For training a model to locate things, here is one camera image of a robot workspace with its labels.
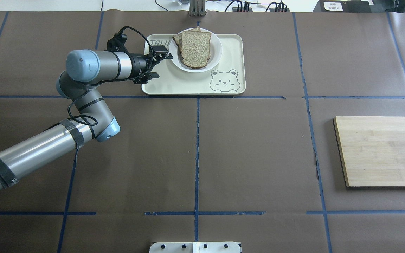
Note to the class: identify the white round plate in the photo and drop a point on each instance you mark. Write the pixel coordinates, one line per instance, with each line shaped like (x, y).
(216, 50)

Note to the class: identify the bamboo cutting board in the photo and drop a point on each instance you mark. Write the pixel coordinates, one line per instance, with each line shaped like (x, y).
(372, 150)

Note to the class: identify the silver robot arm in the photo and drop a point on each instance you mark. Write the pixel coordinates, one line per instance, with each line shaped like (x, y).
(85, 71)

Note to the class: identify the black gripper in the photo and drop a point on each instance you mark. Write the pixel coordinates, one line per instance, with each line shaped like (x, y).
(139, 64)

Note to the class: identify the black power strip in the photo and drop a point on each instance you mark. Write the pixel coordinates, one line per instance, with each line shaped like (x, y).
(247, 6)

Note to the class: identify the bread slice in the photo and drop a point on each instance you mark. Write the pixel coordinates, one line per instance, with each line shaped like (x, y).
(178, 37)
(195, 48)

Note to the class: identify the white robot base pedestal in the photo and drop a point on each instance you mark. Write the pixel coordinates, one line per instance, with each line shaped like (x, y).
(196, 247)

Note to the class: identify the grey metal camera post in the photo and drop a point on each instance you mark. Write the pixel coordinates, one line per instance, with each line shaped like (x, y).
(197, 8)

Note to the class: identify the black box with label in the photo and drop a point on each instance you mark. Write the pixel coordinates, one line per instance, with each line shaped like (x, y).
(352, 6)

